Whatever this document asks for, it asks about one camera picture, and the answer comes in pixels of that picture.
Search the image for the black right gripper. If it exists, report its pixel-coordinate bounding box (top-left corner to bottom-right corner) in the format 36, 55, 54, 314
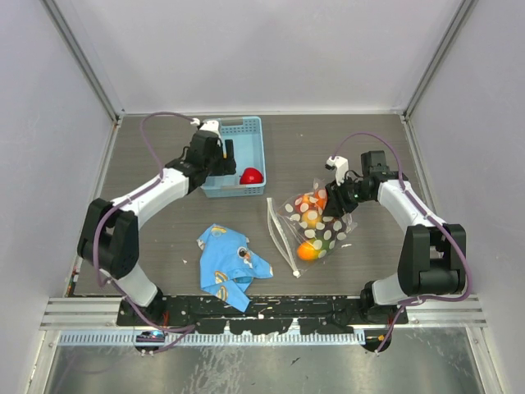
323, 173, 373, 218

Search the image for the red fake apple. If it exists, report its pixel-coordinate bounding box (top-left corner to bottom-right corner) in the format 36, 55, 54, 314
240, 167, 264, 185

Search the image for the clear polka dot zip bag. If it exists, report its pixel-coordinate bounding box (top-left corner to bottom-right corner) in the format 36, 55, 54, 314
267, 178, 357, 278

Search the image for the orange fake fruit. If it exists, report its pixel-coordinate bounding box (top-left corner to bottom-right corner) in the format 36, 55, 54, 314
296, 240, 326, 262

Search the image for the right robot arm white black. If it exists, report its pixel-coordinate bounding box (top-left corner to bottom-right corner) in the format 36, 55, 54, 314
325, 151, 468, 323

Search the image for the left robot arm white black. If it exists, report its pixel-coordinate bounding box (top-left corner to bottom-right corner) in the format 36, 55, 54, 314
77, 130, 236, 325

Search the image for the light blue plastic basket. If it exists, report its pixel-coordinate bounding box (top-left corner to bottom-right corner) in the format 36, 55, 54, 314
201, 116, 267, 198

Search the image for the blue patterned cloth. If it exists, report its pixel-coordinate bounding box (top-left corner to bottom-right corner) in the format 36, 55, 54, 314
197, 224, 273, 313

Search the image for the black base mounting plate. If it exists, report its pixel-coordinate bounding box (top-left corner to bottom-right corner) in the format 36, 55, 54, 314
116, 294, 411, 334

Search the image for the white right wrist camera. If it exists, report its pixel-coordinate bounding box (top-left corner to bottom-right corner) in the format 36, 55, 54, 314
325, 155, 349, 186

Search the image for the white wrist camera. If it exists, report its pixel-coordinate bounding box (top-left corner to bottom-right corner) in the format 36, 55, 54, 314
190, 117, 221, 138
325, 155, 349, 186

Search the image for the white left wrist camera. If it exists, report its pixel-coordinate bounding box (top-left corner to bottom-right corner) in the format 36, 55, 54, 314
190, 117, 221, 138

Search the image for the white slotted cable duct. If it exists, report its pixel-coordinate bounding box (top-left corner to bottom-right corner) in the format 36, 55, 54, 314
57, 328, 366, 346

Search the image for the aluminium frame rail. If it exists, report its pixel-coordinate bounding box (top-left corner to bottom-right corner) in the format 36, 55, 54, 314
39, 295, 124, 332

